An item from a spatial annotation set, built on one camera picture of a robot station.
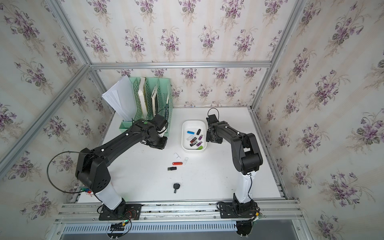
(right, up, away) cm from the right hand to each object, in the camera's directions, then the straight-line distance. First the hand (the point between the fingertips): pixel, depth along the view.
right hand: (213, 139), depth 99 cm
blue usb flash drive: (-16, +4, +6) cm, 17 cm away
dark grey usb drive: (-27, -16, -11) cm, 33 cm away
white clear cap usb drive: (-16, +1, +3) cm, 16 cm away
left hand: (-30, -3, -15) cm, 34 cm away
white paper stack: (-60, +28, -4) cm, 67 cm away
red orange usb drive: (-24, -14, -8) cm, 29 cm away
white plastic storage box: (-13, +2, +3) cm, 14 cm away
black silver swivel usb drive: (-14, -3, -1) cm, 15 cm away
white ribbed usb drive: (-24, -10, -6) cm, 27 cm away
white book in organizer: (-47, +30, -6) cm, 55 cm away
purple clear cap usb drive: (-9, +1, +2) cm, 9 cm away
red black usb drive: (-13, 0, +2) cm, 14 cm away
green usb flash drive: (-9, -5, -2) cm, 11 cm away
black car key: (-23, -22, -21) cm, 38 cm away
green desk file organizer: (-38, +29, +19) cm, 51 cm away
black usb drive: (-10, +5, +5) cm, 12 cm away
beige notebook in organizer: (-41, +29, -1) cm, 50 cm away
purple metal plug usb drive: (-10, -3, 0) cm, 10 cm away
